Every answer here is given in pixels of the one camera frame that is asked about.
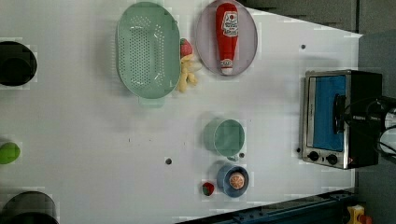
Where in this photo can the red plush ketchup bottle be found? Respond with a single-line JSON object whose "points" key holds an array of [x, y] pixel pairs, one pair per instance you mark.
{"points": [[227, 35]]}

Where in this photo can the grey round plate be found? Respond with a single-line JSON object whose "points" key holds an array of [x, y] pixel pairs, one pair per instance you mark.
{"points": [[206, 41]]}

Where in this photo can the green cup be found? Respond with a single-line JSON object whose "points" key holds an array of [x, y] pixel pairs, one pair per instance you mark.
{"points": [[226, 137]]}

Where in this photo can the yellow plush banana toy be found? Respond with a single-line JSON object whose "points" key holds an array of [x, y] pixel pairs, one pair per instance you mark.
{"points": [[189, 65]]}

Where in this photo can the green perforated colander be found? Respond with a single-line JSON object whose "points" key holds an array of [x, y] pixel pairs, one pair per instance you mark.
{"points": [[147, 45]]}

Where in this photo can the green round toy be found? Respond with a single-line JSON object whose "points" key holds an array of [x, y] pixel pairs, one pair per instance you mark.
{"points": [[9, 152]]}

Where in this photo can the black round base upper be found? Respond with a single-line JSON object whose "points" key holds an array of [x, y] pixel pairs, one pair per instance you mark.
{"points": [[18, 64]]}

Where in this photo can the blue metal frame rail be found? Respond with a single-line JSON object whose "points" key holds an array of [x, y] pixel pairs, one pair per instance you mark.
{"points": [[326, 208]]}

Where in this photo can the orange slice toy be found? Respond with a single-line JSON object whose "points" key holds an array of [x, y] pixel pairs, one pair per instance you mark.
{"points": [[237, 180]]}

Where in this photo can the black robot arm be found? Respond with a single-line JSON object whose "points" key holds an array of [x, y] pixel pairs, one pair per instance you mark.
{"points": [[374, 119]]}

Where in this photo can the red plush strawberry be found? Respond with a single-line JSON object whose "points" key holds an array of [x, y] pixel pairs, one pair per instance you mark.
{"points": [[185, 47]]}

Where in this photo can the blue cup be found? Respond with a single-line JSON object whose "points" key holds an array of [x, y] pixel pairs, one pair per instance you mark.
{"points": [[223, 176]]}

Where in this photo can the yellow orange object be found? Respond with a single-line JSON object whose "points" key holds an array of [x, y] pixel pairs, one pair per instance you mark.
{"points": [[357, 215]]}

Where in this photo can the black round base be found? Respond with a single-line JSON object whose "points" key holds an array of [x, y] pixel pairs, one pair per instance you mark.
{"points": [[29, 207], [18, 64]]}

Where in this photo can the black round base lower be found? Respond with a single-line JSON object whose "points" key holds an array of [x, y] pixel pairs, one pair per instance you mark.
{"points": [[29, 207]]}

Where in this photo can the silver black toaster oven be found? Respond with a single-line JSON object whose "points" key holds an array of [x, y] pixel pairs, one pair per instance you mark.
{"points": [[327, 140]]}

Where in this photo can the small red green strawberry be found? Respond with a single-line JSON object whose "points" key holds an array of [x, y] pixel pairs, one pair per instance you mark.
{"points": [[208, 188]]}

